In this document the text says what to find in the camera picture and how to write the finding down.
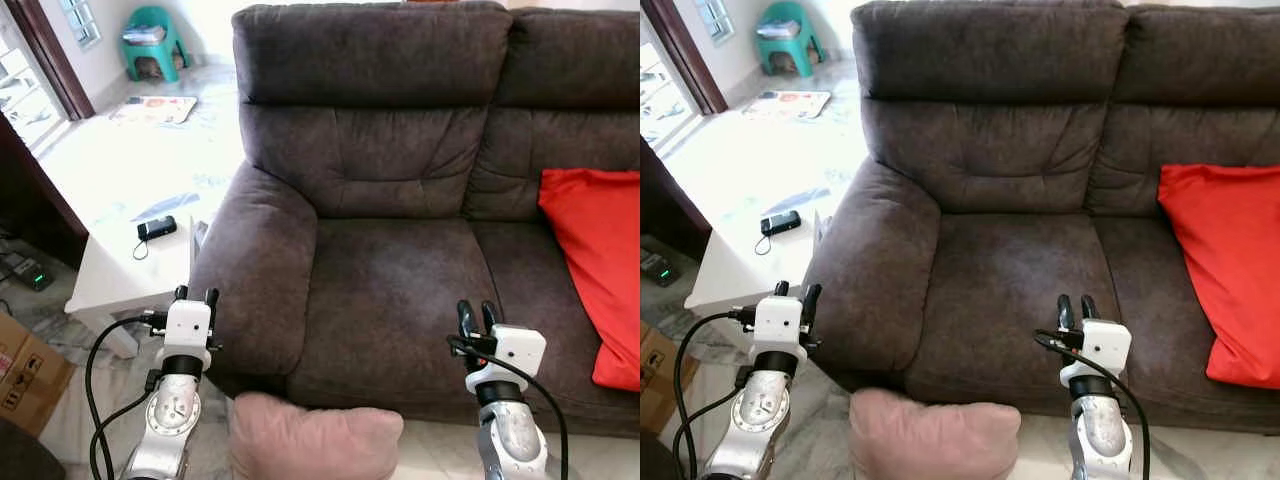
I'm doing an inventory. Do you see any pink pillow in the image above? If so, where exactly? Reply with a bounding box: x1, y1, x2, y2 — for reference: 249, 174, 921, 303
228, 392, 405, 480
848, 388, 1023, 480

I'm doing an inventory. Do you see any brown fabric sofa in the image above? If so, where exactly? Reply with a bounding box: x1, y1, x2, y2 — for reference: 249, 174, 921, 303
188, 0, 641, 433
805, 0, 1280, 433

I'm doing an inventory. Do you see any red pillow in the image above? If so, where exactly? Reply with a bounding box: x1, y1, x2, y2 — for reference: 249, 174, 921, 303
1158, 163, 1280, 391
538, 168, 641, 393

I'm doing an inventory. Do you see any printed floor mat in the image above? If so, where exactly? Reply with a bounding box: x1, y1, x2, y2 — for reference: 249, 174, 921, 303
108, 95, 199, 127
742, 90, 833, 121

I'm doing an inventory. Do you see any white side table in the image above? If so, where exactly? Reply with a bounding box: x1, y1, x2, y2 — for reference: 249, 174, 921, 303
685, 208, 837, 323
65, 213, 208, 359

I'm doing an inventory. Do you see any power strip with green light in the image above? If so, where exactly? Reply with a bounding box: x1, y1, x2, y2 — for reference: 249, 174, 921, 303
0, 255, 54, 293
640, 248, 682, 289

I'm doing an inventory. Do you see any dark wooden cabinet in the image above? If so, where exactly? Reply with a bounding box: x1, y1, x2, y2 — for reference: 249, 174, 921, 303
0, 115, 89, 269
640, 140, 714, 264

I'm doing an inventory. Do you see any brown cardboard box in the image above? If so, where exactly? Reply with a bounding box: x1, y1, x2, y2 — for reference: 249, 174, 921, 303
0, 313, 76, 438
640, 322, 682, 436

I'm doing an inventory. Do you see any dark brown armchair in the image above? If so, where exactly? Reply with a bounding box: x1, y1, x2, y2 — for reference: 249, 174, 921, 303
0, 415, 67, 480
640, 435, 668, 480

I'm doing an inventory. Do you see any green plastic stool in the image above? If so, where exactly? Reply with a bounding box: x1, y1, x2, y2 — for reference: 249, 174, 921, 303
755, 0, 827, 79
120, 5, 190, 84

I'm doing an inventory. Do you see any window with grille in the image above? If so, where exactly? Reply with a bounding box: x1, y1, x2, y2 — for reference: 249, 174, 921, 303
695, 0, 737, 43
58, 0, 102, 48

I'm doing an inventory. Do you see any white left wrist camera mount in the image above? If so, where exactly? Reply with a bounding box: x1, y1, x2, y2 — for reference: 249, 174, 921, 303
160, 298, 214, 371
752, 295, 809, 369

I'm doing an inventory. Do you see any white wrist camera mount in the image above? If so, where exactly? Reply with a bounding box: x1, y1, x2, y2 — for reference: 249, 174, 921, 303
752, 295, 809, 369
160, 298, 214, 371
1060, 318, 1133, 391
465, 325, 548, 393

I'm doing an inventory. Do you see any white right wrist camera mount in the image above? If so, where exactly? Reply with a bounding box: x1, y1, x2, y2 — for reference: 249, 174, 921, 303
1060, 318, 1133, 391
465, 325, 548, 393

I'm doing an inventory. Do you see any small black device with cord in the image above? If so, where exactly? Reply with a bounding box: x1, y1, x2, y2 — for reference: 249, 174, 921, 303
755, 210, 803, 257
132, 215, 178, 262

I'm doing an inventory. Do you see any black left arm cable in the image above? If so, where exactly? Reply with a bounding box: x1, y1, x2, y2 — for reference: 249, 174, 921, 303
85, 310, 167, 480
672, 308, 761, 480

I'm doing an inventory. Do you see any brown wooden door frame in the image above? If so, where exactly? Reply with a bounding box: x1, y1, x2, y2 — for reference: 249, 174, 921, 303
645, 0, 730, 116
5, 0, 96, 121

